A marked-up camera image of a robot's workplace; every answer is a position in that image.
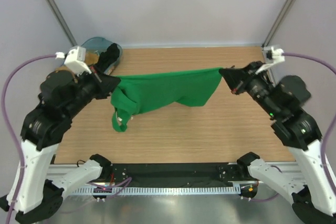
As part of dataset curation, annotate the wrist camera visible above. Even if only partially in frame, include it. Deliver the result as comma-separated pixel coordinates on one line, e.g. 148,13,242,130
56,46,92,76
256,46,285,74

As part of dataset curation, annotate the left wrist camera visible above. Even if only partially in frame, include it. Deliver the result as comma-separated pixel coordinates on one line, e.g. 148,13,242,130
56,46,92,76

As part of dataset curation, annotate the tan tank top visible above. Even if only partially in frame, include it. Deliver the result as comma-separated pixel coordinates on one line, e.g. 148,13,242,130
55,52,99,77

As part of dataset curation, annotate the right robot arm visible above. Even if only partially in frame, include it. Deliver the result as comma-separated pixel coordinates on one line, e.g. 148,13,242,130
219,61,335,223

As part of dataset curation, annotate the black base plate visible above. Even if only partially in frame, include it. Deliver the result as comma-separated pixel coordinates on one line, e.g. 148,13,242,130
97,163,255,188

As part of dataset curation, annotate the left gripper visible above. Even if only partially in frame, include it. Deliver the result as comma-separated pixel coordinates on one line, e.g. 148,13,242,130
63,63,121,120

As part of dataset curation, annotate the green tank top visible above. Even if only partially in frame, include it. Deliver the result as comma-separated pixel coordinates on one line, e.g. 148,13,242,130
111,68,222,132

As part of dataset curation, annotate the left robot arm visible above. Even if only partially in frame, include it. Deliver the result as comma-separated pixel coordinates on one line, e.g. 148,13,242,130
1,70,121,223

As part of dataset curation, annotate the blue plastic basket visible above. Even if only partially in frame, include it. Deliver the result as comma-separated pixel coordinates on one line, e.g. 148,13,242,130
81,37,122,75

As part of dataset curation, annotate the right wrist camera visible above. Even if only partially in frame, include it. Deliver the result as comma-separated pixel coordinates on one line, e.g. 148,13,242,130
256,46,285,74

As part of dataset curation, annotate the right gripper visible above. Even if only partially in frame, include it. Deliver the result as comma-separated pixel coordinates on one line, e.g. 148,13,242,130
220,60,282,118

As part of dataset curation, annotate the black tank top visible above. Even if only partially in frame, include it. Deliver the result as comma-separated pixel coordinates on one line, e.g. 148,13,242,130
94,43,122,75

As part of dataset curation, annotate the white slotted cable duct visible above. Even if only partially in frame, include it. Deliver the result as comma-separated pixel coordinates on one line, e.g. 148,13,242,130
70,185,241,196

